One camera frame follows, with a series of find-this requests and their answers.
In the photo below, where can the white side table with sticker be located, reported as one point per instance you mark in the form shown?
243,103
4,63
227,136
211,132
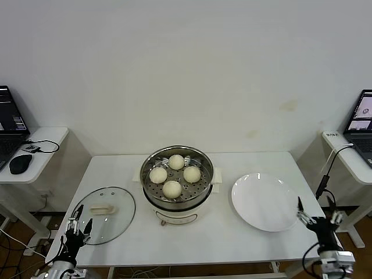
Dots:
351,165

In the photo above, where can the white work table frame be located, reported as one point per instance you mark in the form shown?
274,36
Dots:
110,273

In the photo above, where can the black computer mouse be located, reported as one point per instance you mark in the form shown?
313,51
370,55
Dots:
20,164

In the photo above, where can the white round plate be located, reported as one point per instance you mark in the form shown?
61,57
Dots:
261,203

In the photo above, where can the stainless steel steamer basket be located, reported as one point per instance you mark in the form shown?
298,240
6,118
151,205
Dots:
174,174

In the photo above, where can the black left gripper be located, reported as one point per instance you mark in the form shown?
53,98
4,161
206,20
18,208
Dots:
72,244

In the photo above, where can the black laptop with dark screen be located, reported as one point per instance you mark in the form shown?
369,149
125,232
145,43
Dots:
8,116

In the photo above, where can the cream electric cooker base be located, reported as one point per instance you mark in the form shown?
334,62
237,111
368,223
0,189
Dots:
180,215

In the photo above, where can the white steamed baozi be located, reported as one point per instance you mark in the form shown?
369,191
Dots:
176,161
172,189
158,175
191,174

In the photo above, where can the white side table with mouse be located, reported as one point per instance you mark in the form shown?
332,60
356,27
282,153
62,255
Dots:
49,136

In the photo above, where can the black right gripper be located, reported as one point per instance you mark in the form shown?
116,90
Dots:
325,232

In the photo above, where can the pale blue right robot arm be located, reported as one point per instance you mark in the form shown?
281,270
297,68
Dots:
337,258

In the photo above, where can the grey laptop with pink screen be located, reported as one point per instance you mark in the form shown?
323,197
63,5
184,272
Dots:
361,116

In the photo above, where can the round glass pot lid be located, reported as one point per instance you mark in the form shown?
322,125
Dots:
116,223

